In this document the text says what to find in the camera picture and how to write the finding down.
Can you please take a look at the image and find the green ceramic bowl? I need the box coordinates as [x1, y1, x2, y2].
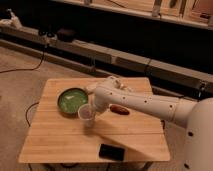
[57, 88, 88, 114]

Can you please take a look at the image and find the dark device on shelf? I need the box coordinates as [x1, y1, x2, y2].
[56, 28, 76, 42]

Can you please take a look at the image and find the white figure on shelf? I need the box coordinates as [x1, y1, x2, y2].
[0, 9, 22, 29]

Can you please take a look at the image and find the wooden table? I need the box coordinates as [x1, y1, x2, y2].
[19, 78, 170, 163]

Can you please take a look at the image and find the red brown oblong object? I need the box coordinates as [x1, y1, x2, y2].
[110, 105, 129, 115]

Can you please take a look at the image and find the black rectangular box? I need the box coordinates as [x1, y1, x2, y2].
[99, 144, 125, 161]

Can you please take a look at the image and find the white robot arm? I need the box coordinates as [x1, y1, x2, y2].
[92, 77, 213, 171]

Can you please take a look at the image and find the black floor cable left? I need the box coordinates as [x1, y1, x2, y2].
[0, 49, 46, 75]

